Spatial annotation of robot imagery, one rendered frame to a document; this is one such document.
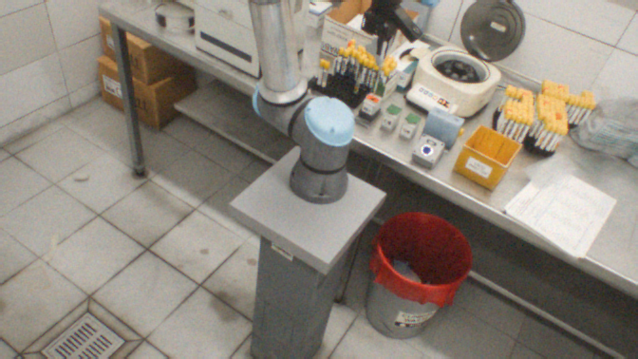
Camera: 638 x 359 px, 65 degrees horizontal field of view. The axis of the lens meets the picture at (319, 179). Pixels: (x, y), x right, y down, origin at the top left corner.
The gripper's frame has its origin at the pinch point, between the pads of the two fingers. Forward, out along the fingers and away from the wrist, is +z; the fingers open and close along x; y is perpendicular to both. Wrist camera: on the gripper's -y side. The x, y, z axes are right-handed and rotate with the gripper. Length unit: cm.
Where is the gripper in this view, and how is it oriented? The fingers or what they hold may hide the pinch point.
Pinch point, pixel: (381, 62)
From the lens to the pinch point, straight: 151.0
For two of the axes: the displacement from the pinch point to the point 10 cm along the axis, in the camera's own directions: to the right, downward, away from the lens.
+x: -5.6, 5.3, -6.4
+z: -1.4, 7.0, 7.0
